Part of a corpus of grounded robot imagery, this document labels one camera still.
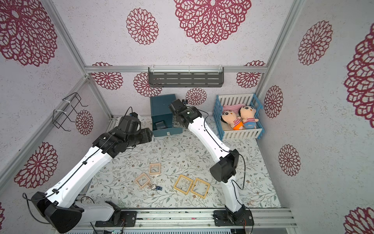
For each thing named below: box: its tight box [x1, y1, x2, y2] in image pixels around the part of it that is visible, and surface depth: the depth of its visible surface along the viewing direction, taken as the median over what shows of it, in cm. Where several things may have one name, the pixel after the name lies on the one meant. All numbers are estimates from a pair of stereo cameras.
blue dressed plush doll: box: [238, 104, 260, 130], surface depth 104 cm
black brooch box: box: [155, 120, 167, 130], surface depth 97 cm
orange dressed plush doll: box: [220, 110, 244, 131], surface depth 105 cm
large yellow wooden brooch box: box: [173, 174, 194, 195], surface depth 87 cm
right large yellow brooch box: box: [190, 177, 211, 199], surface depth 85 cm
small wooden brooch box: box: [149, 162, 162, 176], surface depth 93 cm
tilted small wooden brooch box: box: [134, 173, 151, 189], surface depth 89 cm
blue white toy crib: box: [212, 93, 265, 140], surface depth 105 cm
